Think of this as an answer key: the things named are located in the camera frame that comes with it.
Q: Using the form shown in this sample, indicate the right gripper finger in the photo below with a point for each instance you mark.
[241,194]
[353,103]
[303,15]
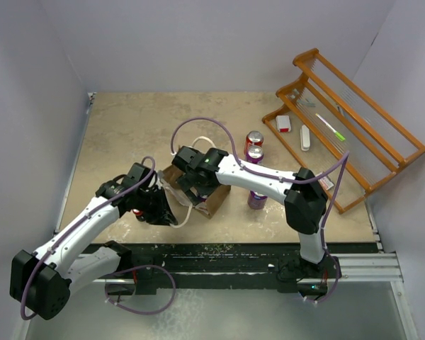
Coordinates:
[192,196]
[184,182]

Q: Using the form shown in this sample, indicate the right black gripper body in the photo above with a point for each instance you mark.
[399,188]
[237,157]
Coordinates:
[200,187]

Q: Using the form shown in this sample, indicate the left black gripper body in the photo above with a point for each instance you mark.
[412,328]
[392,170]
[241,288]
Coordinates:
[148,200]

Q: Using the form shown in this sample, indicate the patterned canvas tote bag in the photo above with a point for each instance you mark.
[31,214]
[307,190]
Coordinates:
[168,176]

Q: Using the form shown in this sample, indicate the purple Fanta can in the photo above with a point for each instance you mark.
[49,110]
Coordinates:
[254,154]

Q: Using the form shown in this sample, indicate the red cola can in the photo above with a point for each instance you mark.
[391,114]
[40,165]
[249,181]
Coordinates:
[254,137]

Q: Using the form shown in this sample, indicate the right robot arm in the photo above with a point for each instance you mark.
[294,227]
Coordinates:
[301,195]

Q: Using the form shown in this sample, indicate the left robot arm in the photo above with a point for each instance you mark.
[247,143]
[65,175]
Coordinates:
[43,280]

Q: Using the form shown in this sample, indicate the small dark red-capped bottle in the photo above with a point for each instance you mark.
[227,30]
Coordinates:
[139,215]

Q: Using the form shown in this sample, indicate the white red small box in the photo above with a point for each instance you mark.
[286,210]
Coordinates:
[283,123]

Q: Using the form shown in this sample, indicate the white oblong case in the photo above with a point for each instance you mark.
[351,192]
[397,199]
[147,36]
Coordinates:
[305,142]

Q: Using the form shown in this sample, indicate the red white flat packet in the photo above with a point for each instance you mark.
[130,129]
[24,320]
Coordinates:
[326,183]

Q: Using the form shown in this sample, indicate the green tipped white pen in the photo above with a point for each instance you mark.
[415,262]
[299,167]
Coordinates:
[337,134]

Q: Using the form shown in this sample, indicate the wooden tiered rack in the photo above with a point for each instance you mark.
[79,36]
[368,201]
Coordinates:
[379,146]

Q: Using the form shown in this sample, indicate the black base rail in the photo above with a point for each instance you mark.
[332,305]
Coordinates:
[225,266]

